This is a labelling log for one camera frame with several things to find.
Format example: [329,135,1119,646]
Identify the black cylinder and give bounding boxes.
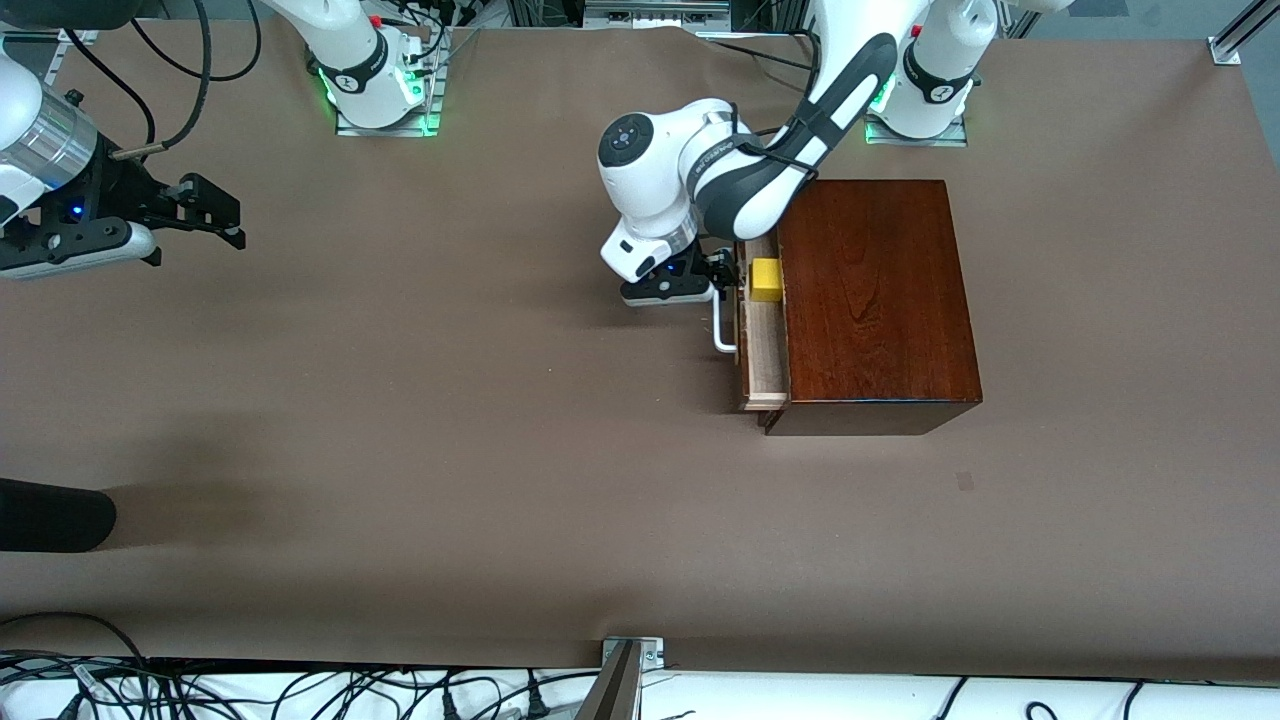
[0,478,118,553]

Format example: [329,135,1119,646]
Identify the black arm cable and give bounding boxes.
[735,100,851,181]
[62,0,263,161]

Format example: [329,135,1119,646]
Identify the black base power cable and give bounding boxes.
[708,28,816,73]

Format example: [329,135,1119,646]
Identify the aluminium equipment rack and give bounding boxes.
[505,0,811,37]

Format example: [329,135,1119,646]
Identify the aluminium frame profile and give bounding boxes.
[1207,0,1280,67]
[0,26,101,49]

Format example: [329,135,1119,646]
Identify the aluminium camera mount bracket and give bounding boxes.
[575,637,666,720]

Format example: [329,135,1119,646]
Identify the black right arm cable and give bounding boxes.
[62,0,263,161]

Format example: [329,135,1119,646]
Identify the tangled black cables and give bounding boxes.
[0,610,601,720]

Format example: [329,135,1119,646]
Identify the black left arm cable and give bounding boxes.
[735,100,851,181]

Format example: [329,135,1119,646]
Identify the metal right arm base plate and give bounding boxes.
[335,72,444,138]

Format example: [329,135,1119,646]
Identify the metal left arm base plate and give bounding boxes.
[864,100,969,148]

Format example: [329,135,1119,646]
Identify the wooden drawer with white handle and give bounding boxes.
[712,232,793,414]

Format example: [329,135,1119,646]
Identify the dark wooden drawer cabinet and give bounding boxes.
[765,180,985,437]

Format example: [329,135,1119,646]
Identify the white lower shelf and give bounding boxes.
[0,660,1280,720]

